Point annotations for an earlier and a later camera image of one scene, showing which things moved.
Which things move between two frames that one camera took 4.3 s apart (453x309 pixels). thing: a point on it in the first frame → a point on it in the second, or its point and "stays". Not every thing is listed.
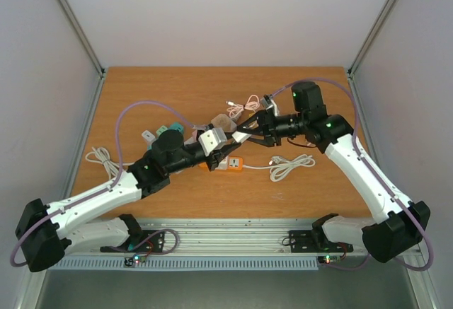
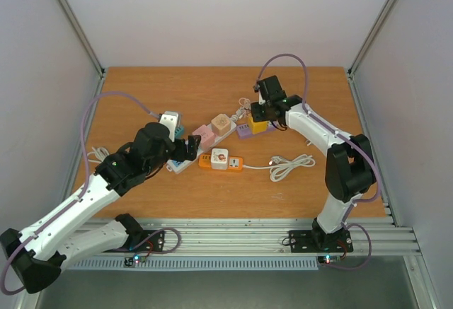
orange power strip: [233, 163] stays
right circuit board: [328, 259] stays
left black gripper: [216, 156] → [192, 148]
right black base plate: [316, 241] stays
